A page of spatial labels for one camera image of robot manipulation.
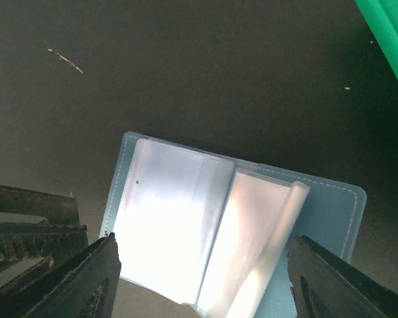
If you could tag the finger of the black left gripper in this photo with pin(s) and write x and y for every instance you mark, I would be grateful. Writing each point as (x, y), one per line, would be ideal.
(58, 235)

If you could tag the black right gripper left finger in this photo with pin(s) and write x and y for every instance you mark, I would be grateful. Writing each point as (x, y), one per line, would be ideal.
(83, 286)

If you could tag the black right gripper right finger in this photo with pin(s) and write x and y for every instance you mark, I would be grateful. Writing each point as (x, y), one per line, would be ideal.
(323, 285)

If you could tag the blue leather card holder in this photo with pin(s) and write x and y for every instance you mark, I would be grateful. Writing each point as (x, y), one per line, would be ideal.
(212, 232)

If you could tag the green plastic bin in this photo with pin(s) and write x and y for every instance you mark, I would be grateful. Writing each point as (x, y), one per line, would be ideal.
(382, 18)

